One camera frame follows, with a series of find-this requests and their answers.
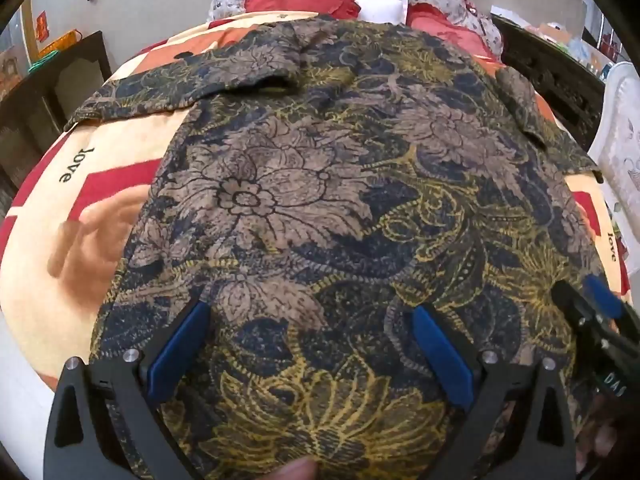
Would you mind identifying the dark carved wooden cabinet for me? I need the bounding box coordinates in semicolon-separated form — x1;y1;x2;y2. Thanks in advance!
492;14;608;148

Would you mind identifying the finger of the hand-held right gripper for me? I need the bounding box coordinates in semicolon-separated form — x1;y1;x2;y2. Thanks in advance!
582;274;640;341
551;280;601;343

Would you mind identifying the red and cream printed blanket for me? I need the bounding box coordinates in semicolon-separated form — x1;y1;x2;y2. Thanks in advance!
0;10;633;396

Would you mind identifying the dark floral batik shirt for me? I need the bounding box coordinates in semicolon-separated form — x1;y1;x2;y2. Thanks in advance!
64;16;623;480

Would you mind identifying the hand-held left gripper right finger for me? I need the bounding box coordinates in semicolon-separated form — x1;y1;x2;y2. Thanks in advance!
411;305;578;480

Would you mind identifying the white plastic chair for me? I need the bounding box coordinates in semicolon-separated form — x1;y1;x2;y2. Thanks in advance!
587;61;640;246

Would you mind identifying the orange bag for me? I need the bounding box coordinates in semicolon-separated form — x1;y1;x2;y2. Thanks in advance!
39;30;83;58

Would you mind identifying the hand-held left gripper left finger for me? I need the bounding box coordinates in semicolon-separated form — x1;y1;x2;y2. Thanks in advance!
44;301;211;480

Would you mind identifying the white pillow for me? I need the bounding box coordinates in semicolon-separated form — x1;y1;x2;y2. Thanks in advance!
345;0;408;25

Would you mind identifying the person's right hand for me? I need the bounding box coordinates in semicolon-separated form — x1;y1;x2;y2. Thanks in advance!
574;400;628;476

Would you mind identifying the person's left hand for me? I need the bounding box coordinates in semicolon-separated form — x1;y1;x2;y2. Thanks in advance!
277;459;318;480

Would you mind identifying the square red pillow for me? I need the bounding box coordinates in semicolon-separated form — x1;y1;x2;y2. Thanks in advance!
406;2;493;58

